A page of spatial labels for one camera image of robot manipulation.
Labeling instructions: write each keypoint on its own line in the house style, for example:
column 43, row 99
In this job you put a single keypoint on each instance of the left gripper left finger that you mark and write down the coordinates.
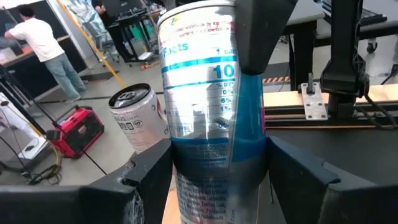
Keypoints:
column 93, row 205

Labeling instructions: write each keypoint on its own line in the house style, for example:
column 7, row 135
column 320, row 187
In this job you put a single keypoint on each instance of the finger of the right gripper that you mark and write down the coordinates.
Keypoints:
column 261, row 31

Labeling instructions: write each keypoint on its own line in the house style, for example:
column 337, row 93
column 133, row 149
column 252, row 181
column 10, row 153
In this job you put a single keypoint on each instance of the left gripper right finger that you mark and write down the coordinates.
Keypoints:
column 335, row 202

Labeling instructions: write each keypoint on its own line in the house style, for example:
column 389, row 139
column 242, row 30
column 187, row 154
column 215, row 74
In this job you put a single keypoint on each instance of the white Celsius Peach Vibe can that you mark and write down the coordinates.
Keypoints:
column 140, row 124

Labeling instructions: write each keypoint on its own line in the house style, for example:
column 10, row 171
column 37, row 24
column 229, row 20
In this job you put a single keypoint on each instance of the dark can white lid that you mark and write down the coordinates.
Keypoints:
column 199, row 109

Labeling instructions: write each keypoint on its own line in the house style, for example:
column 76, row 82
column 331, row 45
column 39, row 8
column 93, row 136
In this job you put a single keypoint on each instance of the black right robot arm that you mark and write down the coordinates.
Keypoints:
column 345, row 62

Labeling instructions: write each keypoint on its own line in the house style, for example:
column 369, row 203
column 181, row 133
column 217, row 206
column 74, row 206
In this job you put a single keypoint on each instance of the black orange striped mat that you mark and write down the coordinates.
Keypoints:
column 273, row 70

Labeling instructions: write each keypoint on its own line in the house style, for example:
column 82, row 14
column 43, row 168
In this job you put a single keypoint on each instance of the black metal stand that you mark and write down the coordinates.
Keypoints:
column 303, row 56

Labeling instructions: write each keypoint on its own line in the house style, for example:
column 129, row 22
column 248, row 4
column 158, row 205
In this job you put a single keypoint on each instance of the red box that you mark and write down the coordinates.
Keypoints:
column 77, row 133

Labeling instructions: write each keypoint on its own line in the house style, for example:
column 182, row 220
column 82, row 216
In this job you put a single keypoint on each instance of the black partition panel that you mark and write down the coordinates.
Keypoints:
column 31, row 77

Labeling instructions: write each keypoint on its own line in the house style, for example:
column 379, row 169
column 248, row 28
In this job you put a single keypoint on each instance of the person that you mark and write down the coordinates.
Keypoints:
column 115, row 34
column 40, row 40

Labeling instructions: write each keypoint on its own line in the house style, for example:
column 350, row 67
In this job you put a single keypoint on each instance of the abstract painted picture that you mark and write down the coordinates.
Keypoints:
column 82, row 15

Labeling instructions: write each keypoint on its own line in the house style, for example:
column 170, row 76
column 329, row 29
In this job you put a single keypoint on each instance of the silver metal bracket plate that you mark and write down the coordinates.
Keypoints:
column 314, row 99

